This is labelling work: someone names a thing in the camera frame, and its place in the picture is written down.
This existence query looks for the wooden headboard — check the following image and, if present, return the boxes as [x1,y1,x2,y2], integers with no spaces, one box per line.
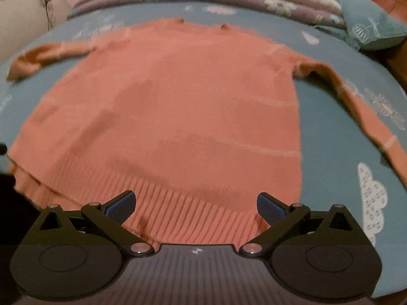
[356,0,407,93]

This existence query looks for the blue pillow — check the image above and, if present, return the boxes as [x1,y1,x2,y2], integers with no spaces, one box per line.
[318,0,407,51]

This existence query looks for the tangled wires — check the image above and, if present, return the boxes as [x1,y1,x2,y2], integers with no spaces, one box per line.
[32,0,55,31]

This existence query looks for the blue flower-print bed sheet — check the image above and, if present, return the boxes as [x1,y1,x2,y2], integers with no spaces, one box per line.
[0,0,407,299]

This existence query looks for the orange knit sweater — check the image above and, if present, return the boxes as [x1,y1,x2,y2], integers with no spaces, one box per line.
[6,17,407,248]

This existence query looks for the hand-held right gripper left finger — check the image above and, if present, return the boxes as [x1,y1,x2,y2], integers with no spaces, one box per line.
[38,190,153,258]

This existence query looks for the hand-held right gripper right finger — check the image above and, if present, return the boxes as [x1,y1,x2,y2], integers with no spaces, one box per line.
[238,192,362,258]

